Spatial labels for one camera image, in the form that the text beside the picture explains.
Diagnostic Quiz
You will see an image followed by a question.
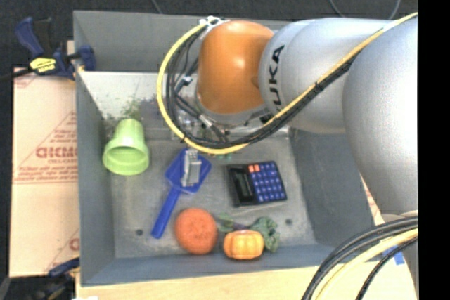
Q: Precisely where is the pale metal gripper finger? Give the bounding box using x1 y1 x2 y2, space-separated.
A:
181 150 193 188
190 150 203 187

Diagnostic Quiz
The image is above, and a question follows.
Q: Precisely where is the blue plastic scoop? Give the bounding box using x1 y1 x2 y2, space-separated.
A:
150 147 213 240

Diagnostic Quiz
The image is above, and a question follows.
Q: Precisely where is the grey metal bin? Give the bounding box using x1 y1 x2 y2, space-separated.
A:
72 10 375 287

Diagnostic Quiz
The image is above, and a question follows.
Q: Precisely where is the orange ball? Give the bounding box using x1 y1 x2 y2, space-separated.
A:
174 207 219 256

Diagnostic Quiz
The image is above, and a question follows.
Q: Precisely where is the light green plastic cup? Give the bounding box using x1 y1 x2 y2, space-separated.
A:
101 117 150 176

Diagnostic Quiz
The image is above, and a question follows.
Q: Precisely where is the black and blue calculator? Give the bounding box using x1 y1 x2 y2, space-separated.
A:
225 160 288 209

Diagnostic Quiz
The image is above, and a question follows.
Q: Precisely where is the small orange toy pumpkin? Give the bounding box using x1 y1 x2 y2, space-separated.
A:
222 229 266 261

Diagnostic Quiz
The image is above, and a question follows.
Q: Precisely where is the green toy leafy vegetable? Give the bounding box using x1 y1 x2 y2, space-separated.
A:
217 214 281 254

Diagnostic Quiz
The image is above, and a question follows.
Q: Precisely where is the brown cardboard board, red print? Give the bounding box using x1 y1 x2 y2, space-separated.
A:
8 65 81 279

